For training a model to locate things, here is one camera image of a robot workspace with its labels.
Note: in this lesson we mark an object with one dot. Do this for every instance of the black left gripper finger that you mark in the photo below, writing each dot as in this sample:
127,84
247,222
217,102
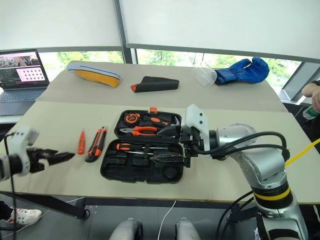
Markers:
62,157
51,151

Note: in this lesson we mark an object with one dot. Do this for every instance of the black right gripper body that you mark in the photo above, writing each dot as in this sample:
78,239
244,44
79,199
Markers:
188,140

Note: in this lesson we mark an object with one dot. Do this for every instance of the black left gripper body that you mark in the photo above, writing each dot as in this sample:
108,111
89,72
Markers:
36,160

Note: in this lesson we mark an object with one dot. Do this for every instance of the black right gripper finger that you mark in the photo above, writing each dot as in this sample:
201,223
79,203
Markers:
172,131
170,159

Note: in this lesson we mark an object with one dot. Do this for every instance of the orange voltage tester pen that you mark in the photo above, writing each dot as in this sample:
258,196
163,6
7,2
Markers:
81,145

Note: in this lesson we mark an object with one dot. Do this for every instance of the black plastic tool case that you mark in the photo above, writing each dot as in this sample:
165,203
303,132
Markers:
140,172

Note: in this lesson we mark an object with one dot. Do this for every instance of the black orange utility knife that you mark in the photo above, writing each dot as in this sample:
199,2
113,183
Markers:
96,146

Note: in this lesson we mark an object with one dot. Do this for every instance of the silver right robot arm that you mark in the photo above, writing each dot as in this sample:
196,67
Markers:
262,162

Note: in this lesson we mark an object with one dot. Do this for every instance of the orange case latch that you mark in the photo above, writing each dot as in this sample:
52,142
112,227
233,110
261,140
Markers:
153,109

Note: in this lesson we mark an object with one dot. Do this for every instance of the thin black screwdriver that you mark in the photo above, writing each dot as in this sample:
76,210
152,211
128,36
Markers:
140,152

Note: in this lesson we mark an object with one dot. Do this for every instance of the orange black tape measure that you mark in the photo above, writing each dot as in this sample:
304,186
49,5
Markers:
132,118

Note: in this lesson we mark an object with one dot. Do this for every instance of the black red folded pouch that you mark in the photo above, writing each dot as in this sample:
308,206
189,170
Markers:
157,83

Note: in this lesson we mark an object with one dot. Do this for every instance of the white sneaker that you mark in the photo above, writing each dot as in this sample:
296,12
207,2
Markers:
25,215

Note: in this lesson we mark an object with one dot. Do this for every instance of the clear plastic cup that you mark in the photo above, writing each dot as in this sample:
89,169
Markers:
205,75

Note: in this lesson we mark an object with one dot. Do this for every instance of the grey rounded robot shape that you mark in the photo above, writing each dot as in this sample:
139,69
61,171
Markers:
186,230
125,230

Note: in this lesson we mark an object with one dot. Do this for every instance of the grey laptop computer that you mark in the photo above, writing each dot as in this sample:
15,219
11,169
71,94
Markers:
20,72

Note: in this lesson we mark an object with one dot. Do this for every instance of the grey yellow zip pouch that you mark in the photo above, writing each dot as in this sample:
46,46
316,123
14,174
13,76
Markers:
100,76

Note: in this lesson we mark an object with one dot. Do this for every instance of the blue boxing glove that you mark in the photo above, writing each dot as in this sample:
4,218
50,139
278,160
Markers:
247,71

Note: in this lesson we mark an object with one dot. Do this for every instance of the white roller blind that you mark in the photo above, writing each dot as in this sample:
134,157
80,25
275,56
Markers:
220,25
57,22

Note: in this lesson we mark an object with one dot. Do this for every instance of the green plastic bottle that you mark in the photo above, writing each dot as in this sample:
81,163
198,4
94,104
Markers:
309,113

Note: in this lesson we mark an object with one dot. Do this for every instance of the grey window side column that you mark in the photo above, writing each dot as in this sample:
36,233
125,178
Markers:
297,80

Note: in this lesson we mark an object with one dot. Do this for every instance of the seated bystander person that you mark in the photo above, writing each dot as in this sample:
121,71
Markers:
310,91

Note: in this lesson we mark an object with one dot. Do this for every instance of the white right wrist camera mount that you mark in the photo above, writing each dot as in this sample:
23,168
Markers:
198,120

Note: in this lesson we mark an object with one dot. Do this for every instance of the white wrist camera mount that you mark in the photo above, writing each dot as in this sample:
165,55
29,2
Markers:
22,140
198,120

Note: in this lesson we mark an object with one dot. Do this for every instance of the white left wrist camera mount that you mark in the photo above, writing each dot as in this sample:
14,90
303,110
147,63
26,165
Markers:
22,140

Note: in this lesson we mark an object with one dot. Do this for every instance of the black table leg frame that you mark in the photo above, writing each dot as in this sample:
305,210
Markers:
50,202

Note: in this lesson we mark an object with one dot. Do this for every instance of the dark window frame post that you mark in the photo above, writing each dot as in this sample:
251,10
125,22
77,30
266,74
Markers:
125,37

